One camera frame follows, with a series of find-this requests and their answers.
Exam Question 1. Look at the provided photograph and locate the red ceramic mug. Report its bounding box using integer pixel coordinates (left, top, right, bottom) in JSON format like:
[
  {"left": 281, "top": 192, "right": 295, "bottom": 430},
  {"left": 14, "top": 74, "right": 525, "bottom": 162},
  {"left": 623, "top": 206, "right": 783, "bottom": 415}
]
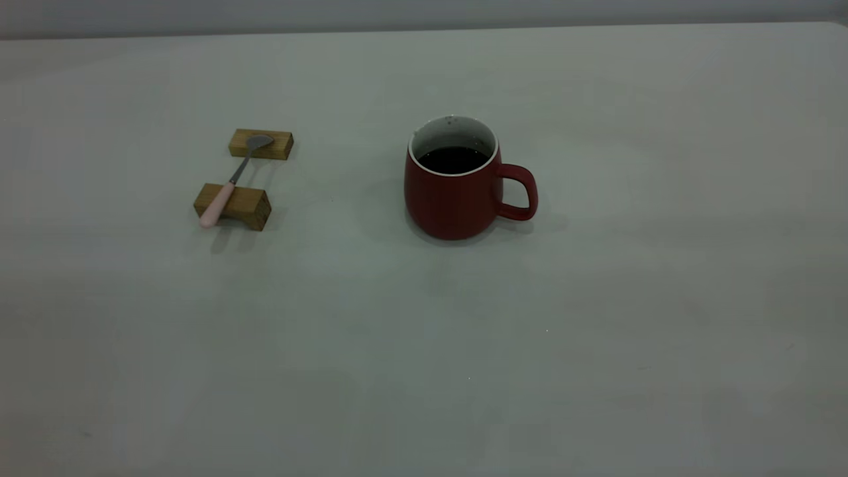
[{"left": 403, "top": 115, "right": 539, "bottom": 240}]

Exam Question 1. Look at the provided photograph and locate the pink handled metal spoon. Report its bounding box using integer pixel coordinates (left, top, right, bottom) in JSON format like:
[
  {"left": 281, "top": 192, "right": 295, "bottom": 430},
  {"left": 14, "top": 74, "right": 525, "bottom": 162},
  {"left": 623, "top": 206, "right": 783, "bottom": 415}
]
[{"left": 199, "top": 134, "right": 275, "bottom": 229}]

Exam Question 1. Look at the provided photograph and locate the dark coffee liquid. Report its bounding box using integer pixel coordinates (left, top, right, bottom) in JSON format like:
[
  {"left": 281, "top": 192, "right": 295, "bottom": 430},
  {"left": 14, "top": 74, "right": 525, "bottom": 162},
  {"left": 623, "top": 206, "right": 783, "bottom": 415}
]
[{"left": 417, "top": 146, "right": 490, "bottom": 175}]

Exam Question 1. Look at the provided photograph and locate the flat rectangular wooden block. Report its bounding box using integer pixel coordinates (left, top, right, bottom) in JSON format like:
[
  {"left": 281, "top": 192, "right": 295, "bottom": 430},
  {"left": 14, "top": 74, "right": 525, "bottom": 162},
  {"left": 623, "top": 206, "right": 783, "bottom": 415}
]
[{"left": 229, "top": 129, "right": 294, "bottom": 160}]

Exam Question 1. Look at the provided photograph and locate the arched wooden block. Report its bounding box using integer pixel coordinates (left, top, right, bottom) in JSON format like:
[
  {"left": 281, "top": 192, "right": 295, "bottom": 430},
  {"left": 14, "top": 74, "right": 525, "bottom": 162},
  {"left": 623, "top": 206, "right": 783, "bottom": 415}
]
[{"left": 193, "top": 183, "right": 272, "bottom": 232}]

